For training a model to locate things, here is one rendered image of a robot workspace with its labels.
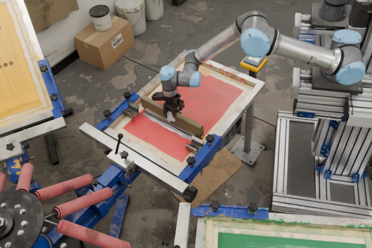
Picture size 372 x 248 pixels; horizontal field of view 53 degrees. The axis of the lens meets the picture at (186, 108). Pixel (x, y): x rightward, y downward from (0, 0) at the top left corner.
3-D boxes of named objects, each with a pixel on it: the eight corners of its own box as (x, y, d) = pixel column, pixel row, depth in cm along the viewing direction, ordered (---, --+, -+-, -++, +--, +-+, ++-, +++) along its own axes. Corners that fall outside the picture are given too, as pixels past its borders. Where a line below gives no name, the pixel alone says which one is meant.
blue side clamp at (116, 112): (135, 99, 223) (133, 91, 218) (141, 102, 221) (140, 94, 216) (99, 132, 208) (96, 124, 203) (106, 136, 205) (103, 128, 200)
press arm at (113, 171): (123, 160, 187) (121, 155, 184) (132, 166, 185) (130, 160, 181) (98, 186, 178) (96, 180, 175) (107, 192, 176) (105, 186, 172)
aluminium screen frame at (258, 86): (185, 53, 246) (184, 49, 244) (264, 87, 220) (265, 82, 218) (99, 132, 206) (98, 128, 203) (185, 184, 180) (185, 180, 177)
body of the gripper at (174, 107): (176, 117, 192) (173, 101, 183) (163, 110, 196) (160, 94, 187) (185, 108, 196) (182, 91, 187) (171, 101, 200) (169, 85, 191)
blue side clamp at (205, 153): (213, 140, 198) (213, 132, 193) (221, 144, 196) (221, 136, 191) (179, 181, 183) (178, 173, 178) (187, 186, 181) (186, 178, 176)
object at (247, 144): (242, 135, 317) (247, 45, 247) (265, 147, 308) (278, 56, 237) (228, 153, 306) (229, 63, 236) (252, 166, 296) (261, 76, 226)
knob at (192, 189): (188, 187, 176) (187, 179, 170) (198, 194, 173) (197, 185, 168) (179, 200, 172) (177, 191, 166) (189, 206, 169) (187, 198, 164)
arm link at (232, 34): (258, -5, 161) (180, 51, 191) (258, 9, 154) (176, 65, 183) (274, 13, 167) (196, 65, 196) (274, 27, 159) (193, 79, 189)
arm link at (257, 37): (367, 48, 161) (247, 10, 155) (373, 72, 151) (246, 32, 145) (351, 68, 170) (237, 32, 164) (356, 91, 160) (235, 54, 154)
